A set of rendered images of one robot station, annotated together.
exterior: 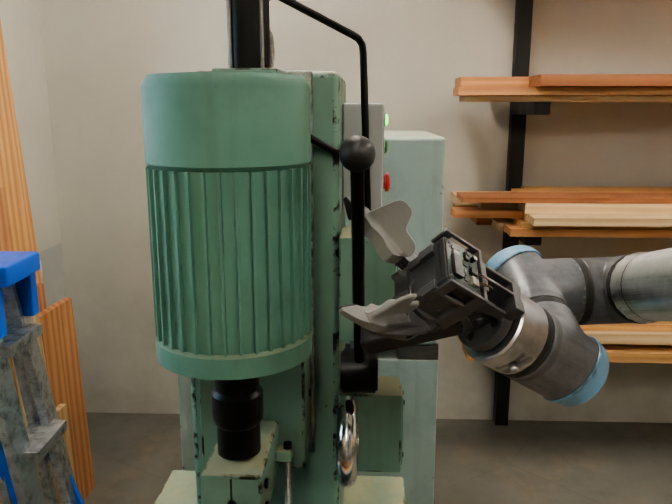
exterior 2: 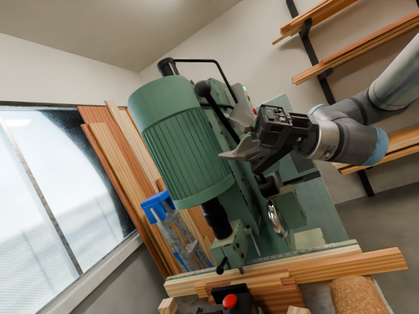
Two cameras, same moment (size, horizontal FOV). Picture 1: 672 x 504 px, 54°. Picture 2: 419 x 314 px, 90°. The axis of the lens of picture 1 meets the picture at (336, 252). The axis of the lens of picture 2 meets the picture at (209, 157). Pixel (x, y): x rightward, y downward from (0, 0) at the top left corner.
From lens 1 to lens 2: 0.27 m
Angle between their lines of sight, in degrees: 21
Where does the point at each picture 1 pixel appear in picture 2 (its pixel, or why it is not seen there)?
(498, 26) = (300, 54)
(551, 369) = (350, 147)
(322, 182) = not seen: hidden behind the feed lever
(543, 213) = not seen: hidden behind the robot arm
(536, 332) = (331, 132)
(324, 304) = (245, 166)
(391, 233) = (241, 119)
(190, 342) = (178, 195)
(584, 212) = not seen: hidden behind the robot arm
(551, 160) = (344, 89)
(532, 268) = (325, 110)
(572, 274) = (347, 104)
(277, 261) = (196, 149)
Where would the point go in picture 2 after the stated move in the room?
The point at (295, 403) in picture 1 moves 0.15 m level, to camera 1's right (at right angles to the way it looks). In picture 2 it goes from (245, 208) to (293, 192)
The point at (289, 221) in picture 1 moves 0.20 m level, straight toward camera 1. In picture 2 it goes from (196, 132) to (158, 137)
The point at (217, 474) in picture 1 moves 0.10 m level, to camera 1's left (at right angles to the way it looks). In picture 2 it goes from (215, 247) to (183, 255)
